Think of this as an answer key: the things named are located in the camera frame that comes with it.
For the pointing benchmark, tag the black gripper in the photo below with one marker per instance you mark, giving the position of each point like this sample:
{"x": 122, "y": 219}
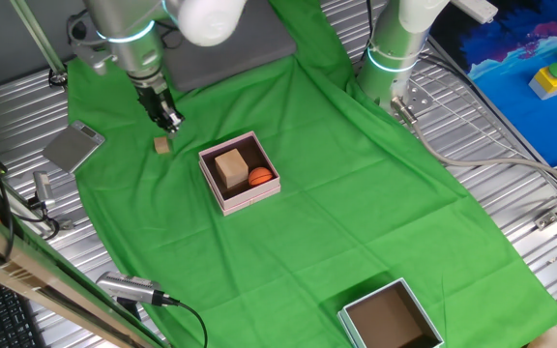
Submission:
{"x": 153, "y": 101}

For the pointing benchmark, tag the large wooden block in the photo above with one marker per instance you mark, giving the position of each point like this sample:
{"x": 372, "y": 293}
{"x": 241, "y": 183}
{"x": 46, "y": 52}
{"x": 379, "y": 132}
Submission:
{"x": 232, "y": 169}

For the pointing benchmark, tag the orange mini basketball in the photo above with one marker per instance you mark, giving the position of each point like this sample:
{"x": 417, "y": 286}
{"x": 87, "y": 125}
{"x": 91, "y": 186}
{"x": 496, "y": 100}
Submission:
{"x": 260, "y": 176}

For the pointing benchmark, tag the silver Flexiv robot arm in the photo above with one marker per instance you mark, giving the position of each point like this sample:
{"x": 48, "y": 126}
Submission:
{"x": 128, "y": 48}

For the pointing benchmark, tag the pink gift box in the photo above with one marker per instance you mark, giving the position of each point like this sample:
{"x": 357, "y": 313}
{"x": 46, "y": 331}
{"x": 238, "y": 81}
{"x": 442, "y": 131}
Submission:
{"x": 237, "y": 192}

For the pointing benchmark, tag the teal gift box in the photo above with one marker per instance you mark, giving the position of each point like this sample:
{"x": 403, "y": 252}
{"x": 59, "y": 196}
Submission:
{"x": 389, "y": 324}

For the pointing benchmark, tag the yellow box green button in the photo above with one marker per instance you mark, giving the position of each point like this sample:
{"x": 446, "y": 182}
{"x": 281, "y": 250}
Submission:
{"x": 547, "y": 84}

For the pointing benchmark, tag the small wooden cube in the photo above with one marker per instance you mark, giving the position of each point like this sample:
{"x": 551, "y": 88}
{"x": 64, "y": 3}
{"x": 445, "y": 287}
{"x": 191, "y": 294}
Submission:
{"x": 162, "y": 145}

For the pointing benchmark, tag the grey cushion pad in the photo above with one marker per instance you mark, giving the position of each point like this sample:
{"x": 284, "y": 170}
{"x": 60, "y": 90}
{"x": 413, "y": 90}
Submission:
{"x": 240, "y": 53}

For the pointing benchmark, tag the silver digital kitchen scale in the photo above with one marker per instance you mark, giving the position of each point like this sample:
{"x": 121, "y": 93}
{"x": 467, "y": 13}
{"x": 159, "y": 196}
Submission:
{"x": 70, "y": 147}

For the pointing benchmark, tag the green aluminium strut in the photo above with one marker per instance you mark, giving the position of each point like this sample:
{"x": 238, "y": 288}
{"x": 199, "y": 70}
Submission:
{"x": 37, "y": 34}

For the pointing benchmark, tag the green cloth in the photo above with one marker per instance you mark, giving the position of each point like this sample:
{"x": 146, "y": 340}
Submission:
{"x": 307, "y": 217}

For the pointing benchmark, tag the white power strip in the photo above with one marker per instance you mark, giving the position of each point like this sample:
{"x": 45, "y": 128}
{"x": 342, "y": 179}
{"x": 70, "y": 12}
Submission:
{"x": 477, "y": 9}

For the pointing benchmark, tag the blue painted mat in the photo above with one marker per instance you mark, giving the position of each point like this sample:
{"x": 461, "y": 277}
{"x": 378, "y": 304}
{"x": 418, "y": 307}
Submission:
{"x": 525, "y": 125}

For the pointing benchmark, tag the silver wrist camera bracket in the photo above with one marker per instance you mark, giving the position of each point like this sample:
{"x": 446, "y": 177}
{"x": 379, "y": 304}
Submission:
{"x": 92, "y": 55}

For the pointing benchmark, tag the silver camera with black mount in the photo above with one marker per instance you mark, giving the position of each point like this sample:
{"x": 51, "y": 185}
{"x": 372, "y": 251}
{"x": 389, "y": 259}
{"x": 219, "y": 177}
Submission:
{"x": 128, "y": 287}

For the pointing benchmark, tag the brown desk edge rail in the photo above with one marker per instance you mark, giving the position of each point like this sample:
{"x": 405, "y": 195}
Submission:
{"x": 41, "y": 285}

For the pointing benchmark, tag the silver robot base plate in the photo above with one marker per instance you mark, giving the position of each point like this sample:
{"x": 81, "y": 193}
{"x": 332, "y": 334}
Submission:
{"x": 421, "y": 101}

